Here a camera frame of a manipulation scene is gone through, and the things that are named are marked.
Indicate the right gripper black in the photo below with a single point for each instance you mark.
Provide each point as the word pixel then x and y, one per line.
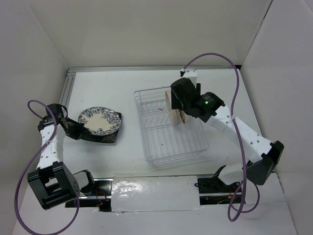
pixel 175 103

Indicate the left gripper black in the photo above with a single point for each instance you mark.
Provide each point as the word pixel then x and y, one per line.
pixel 78 133

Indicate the blue floral white plate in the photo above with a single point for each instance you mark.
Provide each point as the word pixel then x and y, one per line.
pixel 100 121

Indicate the beige plate blue swirl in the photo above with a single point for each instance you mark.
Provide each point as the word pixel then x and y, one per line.
pixel 171 107

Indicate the brown rim floral bowl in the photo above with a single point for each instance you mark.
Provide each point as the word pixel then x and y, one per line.
pixel 182 116

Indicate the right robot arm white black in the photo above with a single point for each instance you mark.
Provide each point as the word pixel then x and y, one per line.
pixel 261 155

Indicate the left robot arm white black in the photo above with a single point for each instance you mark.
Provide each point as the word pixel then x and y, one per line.
pixel 52 182

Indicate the black square plate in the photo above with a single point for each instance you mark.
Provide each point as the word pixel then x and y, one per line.
pixel 87 136

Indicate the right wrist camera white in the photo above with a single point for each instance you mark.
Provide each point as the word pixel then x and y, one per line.
pixel 190 74

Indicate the white wire dish rack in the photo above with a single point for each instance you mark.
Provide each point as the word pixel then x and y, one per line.
pixel 165 137

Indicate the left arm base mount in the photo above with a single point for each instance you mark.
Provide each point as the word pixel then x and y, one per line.
pixel 99 196

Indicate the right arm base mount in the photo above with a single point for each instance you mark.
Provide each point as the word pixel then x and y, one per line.
pixel 212 191

